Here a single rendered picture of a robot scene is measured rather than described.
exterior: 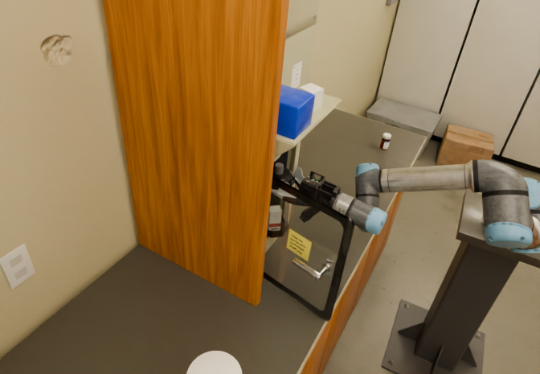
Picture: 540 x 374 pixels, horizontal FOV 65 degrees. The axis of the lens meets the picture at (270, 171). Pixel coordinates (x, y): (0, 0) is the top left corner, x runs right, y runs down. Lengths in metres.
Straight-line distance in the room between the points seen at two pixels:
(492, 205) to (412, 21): 2.97
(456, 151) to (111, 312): 3.24
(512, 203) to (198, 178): 0.85
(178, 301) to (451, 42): 3.31
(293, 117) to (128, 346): 0.79
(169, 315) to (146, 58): 0.75
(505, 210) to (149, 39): 1.02
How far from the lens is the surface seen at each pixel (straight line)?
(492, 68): 4.11
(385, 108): 4.13
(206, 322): 1.36
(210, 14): 0.95
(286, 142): 1.05
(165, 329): 1.36
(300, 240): 1.18
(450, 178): 1.34
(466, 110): 4.26
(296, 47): 1.19
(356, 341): 2.53
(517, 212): 1.31
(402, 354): 2.55
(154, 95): 1.15
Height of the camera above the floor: 2.06
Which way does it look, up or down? 36 degrees down
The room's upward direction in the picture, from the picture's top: 5 degrees clockwise
